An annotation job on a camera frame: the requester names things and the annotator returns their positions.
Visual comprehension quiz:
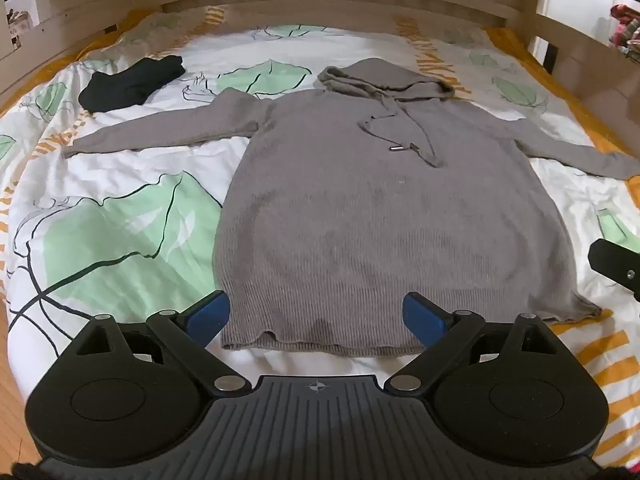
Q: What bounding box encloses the grey hooded knit sweater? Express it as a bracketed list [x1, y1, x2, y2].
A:
[62, 57, 640, 358]

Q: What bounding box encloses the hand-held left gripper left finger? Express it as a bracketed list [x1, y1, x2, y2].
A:
[75, 290, 252, 396]

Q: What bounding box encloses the white leaf print duvet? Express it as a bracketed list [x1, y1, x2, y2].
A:
[0, 10, 640, 466]

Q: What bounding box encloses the yellow bed sheet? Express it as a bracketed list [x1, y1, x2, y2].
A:
[0, 7, 640, 158]

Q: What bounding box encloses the black folded cloth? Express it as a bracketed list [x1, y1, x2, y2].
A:
[79, 55, 185, 112]

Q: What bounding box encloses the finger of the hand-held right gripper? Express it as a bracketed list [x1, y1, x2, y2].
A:
[588, 240, 640, 304]

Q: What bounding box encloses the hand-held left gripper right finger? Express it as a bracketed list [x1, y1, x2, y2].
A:
[384, 291, 560, 396]

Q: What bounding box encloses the red patterned cloth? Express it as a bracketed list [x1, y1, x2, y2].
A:
[610, 4, 640, 53]

